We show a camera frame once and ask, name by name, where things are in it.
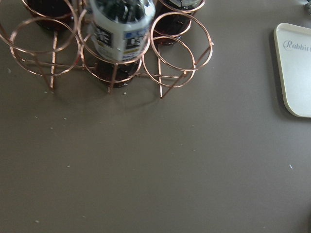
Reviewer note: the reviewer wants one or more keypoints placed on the tea bottle front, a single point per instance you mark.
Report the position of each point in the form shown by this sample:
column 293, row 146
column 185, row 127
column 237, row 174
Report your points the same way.
column 119, row 33

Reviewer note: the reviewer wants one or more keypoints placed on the copper wire bottle rack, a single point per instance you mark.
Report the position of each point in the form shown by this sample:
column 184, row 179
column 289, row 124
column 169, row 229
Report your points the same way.
column 73, row 48

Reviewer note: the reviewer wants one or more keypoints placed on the tea bottle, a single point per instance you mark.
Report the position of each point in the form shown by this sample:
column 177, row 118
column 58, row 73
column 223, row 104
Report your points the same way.
column 119, row 33
column 58, row 9
column 173, row 25

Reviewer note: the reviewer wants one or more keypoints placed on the cream rabbit tray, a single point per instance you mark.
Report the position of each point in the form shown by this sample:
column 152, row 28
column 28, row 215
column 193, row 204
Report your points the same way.
column 293, row 51

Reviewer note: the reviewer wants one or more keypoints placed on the tea bottle middle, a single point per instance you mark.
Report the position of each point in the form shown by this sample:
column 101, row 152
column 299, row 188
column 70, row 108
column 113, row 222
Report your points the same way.
column 173, row 25

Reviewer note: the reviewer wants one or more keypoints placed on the tea bottle back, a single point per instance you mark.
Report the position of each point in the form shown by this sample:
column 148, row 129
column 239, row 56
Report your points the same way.
column 58, row 9

